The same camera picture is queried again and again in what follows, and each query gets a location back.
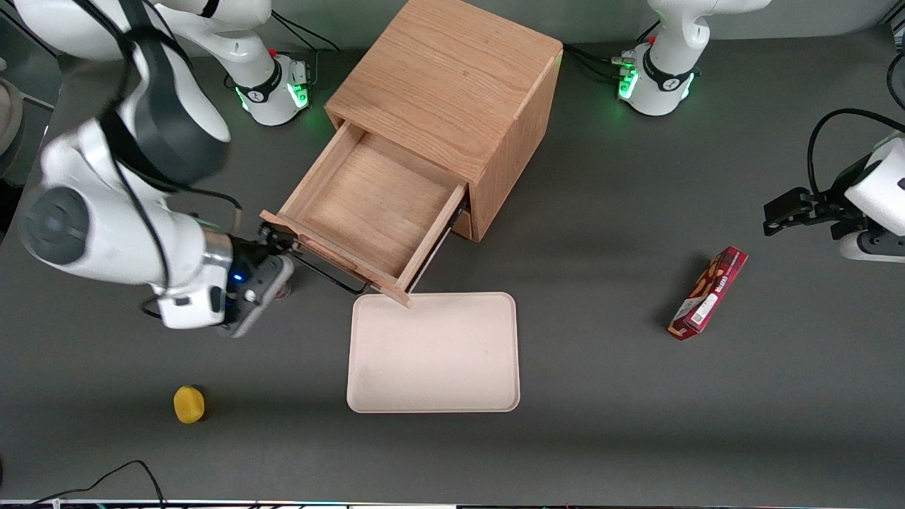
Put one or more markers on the yellow round fruit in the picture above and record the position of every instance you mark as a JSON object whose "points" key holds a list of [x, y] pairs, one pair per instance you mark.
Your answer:
{"points": [[189, 404]]}

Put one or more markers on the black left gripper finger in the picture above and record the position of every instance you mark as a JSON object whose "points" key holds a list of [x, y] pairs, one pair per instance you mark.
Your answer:
{"points": [[786, 211], [847, 232]]}

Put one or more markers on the small red bottle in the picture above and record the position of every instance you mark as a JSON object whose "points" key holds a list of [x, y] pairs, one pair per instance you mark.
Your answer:
{"points": [[287, 291]]}

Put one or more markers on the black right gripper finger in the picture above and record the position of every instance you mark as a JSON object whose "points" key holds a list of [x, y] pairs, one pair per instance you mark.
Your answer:
{"points": [[269, 233], [290, 247]]}

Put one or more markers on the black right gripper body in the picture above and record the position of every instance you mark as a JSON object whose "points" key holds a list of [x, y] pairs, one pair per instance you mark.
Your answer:
{"points": [[249, 256]]}

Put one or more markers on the wooden drawer with clean front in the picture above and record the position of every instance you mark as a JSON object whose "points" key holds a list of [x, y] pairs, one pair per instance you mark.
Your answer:
{"points": [[463, 223]]}

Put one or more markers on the wooden drawer with worn front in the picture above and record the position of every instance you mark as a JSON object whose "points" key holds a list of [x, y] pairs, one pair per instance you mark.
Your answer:
{"points": [[368, 205]]}

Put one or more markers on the red tartan cookie box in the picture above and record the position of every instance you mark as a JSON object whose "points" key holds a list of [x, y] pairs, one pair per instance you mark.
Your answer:
{"points": [[709, 292]]}

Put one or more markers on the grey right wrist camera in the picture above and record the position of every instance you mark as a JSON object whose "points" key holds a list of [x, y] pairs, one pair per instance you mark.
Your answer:
{"points": [[258, 300]]}

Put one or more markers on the beige plastic tray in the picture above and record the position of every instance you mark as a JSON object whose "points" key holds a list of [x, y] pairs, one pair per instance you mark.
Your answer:
{"points": [[433, 357]]}

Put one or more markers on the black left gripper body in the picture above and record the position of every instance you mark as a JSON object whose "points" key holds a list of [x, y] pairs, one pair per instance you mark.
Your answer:
{"points": [[833, 203]]}

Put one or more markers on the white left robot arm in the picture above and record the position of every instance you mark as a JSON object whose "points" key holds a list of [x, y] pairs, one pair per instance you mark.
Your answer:
{"points": [[880, 191]]}

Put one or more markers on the beige round object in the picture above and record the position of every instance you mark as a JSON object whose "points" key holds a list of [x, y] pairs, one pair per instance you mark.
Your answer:
{"points": [[8, 116]]}

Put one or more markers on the wooden drawer cabinet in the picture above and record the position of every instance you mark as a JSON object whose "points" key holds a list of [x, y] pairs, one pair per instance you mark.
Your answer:
{"points": [[459, 78]]}

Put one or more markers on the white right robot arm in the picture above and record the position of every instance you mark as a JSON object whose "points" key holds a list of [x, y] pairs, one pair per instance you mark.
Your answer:
{"points": [[106, 212]]}

